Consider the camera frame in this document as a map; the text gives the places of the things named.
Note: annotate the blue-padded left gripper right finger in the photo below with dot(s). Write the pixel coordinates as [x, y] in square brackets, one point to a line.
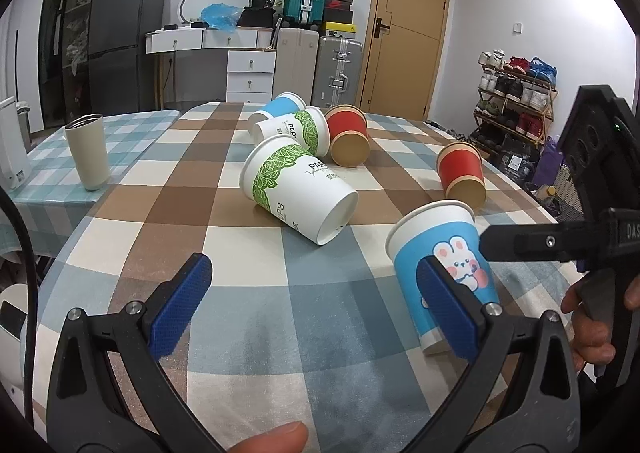
[540, 411]

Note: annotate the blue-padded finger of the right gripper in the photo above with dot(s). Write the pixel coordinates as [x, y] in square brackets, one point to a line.
[562, 242]

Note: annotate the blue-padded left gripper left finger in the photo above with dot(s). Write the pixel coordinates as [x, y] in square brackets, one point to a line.
[108, 392]

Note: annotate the blue bunny paper cup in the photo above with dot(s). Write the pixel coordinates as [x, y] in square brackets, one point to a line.
[444, 229]

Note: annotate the right red paper cup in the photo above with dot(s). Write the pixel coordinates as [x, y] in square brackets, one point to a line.
[460, 170]

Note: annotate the red paper cup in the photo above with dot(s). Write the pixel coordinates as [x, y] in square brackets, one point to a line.
[349, 141]
[460, 170]

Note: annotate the left red paper cup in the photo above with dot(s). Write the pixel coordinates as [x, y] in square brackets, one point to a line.
[349, 141]

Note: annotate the far green-leaf white paper cup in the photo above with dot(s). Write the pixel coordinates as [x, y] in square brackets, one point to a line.
[308, 127]

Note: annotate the green-leaf white paper cup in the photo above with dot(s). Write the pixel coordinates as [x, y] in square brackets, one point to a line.
[308, 127]
[294, 186]

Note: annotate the near green-leaf white paper cup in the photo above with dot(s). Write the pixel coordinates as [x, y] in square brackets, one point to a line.
[294, 186]

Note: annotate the blue white paper cup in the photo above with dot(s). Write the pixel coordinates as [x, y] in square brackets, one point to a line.
[285, 103]

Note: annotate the right hand on trigger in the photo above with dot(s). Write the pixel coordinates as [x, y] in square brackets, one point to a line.
[591, 341]

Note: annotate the left hand thumb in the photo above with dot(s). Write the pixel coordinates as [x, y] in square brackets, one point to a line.
[288, 438]

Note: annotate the woven basket bag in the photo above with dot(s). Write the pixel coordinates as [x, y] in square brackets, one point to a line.
[566, 193]

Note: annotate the purple bag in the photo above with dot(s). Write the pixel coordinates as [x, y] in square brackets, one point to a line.
[550, 161]

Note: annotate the wooden shoe rack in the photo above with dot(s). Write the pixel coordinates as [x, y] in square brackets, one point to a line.
[516, 105]

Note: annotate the wooden door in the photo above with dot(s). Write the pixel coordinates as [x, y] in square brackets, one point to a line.
[401, 59]

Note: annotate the checkered tablecloth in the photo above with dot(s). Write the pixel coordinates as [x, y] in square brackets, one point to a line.
[288, 330]

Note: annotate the white appliance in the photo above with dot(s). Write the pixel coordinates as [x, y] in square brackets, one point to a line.
[15, 166]

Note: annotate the silver aluminium suitcase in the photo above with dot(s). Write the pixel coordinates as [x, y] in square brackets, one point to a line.
[337, 72]

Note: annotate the beige steel tumbler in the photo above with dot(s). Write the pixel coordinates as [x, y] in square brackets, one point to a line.
[86, 139]

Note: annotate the stacked shoe boxes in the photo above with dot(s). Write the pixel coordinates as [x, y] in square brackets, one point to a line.
[338, 19]

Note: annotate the beige suitcase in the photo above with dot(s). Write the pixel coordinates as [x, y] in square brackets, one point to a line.
[296, 59]

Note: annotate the white drawer cabinet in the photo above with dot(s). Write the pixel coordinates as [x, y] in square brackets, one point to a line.
[211, 65]

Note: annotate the black bag on cabinet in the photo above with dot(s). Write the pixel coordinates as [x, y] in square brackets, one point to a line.
[259, 14]

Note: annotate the blue plastic bag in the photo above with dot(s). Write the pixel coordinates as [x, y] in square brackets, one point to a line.
[221, 17]

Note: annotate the black refrigerator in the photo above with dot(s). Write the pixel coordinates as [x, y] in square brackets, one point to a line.
[121, 72]

